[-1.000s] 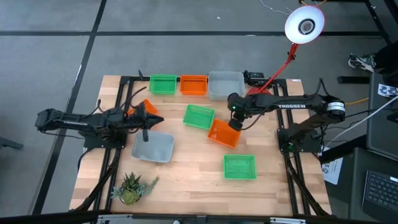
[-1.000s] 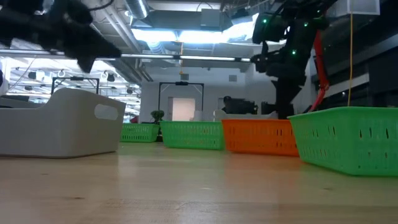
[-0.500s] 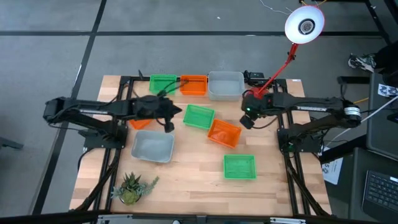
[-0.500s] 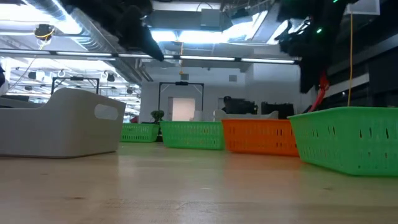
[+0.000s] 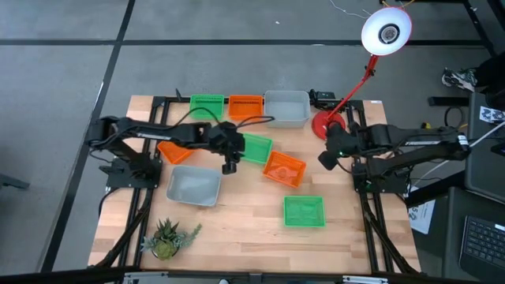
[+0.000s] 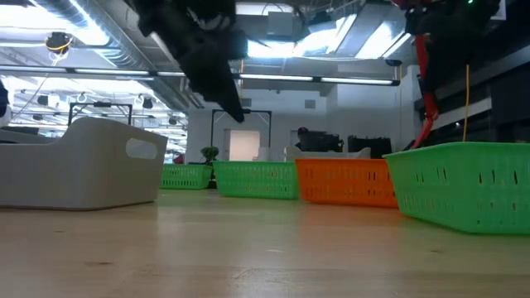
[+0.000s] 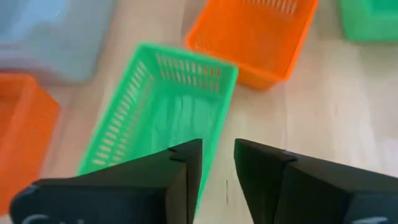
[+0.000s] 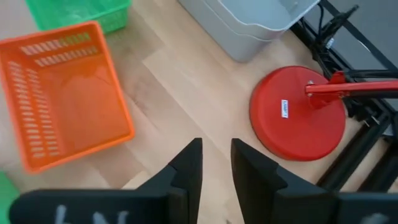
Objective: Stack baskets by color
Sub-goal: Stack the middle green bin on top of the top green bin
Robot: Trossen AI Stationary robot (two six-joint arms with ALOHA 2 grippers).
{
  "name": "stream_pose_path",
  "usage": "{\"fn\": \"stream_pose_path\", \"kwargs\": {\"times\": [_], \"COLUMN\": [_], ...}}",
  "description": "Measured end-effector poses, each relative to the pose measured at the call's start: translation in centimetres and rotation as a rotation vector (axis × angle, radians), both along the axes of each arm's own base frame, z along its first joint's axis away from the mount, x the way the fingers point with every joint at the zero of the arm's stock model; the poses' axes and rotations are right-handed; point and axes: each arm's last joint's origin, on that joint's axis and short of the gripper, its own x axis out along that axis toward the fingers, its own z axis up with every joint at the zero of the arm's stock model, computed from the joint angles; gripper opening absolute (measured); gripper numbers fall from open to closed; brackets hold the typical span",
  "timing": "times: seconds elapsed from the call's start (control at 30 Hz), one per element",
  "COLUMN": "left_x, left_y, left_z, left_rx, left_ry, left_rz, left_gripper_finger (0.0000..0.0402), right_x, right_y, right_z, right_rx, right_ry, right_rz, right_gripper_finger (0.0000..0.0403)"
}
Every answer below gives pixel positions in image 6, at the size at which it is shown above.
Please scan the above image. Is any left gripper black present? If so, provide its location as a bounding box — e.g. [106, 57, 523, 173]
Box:
[138, 16, 249, 124]

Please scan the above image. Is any green slotted plastic basket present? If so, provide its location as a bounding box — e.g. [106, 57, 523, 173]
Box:
[160, 163, 214, 191]
[212, 160, 301, 201]
[382, 141, 530, 236]

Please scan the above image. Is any orange slotted plastic basket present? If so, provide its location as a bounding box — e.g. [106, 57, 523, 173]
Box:
[294, 157, 399, 209]

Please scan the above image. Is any small green potted plant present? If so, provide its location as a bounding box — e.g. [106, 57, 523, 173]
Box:
[200, 145, 220, 166]

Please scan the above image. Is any person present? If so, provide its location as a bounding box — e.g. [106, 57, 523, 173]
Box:
[294, 126, 310, 151]

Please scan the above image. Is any long ceiling light strip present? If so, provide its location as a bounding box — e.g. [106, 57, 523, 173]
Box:
[0, 65, 186, 79]
[238, 73, 402, 87]

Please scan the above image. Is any red stand with round base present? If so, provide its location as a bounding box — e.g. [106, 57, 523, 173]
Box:
[409, 33, 441, 151]

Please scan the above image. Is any black background rig frame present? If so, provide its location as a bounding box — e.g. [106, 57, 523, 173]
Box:
[67, 102, 134, 127]

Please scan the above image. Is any black yellow cable reel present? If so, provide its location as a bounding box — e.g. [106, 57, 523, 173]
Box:
[44, 31, 75, 55]

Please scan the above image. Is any yellow hanging cable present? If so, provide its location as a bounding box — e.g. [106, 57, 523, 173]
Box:
[461, 63, 472, 142]

